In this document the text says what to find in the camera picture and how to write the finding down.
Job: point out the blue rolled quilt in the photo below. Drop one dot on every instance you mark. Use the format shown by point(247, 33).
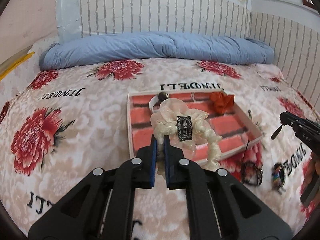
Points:
point(156, 44)

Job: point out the yellow wooden bed rail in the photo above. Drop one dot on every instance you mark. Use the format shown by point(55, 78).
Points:
point(11, 63)

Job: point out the person's right hand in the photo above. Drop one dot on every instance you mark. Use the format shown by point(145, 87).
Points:
point(313, 166)

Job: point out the white tray brick-pattern bottom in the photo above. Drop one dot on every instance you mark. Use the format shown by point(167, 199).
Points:
point(239, 133)

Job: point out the orange fabric scrunchie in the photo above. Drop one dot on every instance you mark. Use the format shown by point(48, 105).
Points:
point(222, 102)

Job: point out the cream organza scrunchie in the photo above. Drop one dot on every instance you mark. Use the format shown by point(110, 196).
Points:
point(186, 128)

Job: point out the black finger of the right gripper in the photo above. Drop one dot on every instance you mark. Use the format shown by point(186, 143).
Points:
point(296, 123)

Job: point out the clear plastic sheet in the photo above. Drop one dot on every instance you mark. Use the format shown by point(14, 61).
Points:
point(67, 14)

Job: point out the white band smart watch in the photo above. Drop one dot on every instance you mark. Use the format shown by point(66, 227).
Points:
point(157, 99)

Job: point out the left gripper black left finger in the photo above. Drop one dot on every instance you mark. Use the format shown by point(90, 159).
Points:
point(102, 200)

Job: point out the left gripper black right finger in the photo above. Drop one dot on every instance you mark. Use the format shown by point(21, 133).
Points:
point(219, 206)

